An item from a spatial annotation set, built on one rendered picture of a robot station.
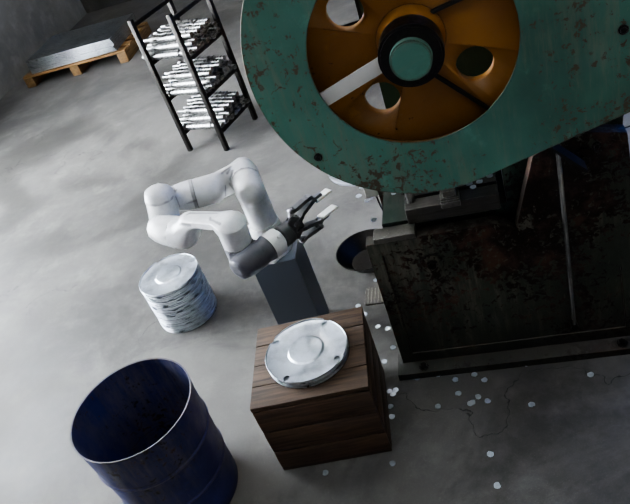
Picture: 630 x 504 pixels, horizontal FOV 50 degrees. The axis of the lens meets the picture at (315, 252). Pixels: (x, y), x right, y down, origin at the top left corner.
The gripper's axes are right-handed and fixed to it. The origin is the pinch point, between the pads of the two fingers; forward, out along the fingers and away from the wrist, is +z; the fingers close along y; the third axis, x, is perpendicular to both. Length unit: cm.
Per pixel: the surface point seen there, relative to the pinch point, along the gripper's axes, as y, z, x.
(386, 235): -14.0, 7.9, -16.2
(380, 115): 35.9, 4.7, -34.0
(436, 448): -79, -19, -43
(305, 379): -40, -39, -15
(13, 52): -42, 84, 643
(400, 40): 59, 3, -50
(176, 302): -58, -37, 91
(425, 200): -7.9, 22.5, -22.4
